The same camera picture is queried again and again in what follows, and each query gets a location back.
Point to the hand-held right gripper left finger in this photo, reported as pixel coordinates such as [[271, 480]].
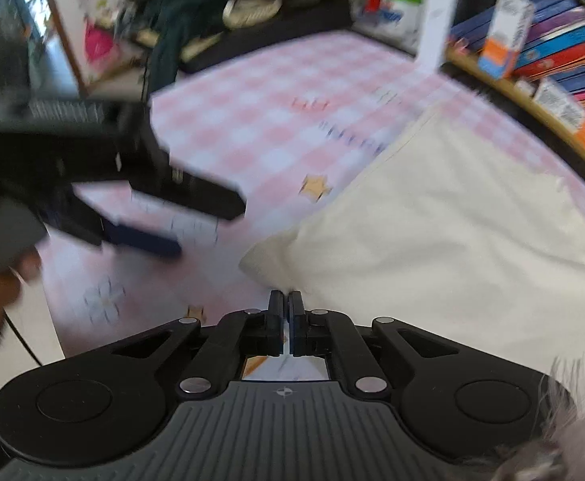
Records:
[[277, 330]]

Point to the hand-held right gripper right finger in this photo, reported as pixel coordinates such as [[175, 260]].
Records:
[[295, 330]]

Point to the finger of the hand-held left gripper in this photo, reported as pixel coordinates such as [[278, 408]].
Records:
[[197, 195], [142, 240]]

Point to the cream printed t-shirt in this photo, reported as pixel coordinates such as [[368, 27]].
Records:
[[448, 240]]

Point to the pink checked printed blanket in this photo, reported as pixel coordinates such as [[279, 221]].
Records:
[[282, 85]]

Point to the dark green garment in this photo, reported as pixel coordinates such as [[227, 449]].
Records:
[[177, 25]]

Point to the beige shoe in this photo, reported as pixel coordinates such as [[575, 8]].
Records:
[[251, 10]]

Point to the white pen tub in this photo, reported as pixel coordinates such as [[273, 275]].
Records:
[[395, 15]]

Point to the grey fluffy cuff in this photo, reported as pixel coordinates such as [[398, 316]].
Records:
[[573, 436]]

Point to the wooden bookshelf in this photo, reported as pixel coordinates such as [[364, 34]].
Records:
[[437, 15]]

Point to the tall white orange carton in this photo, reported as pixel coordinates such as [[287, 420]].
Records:
[[505, 35]]

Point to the flat white orange carton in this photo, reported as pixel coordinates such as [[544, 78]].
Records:
[[573, 115]]

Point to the row of colourful books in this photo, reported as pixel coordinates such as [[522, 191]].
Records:
[[568, 40]]

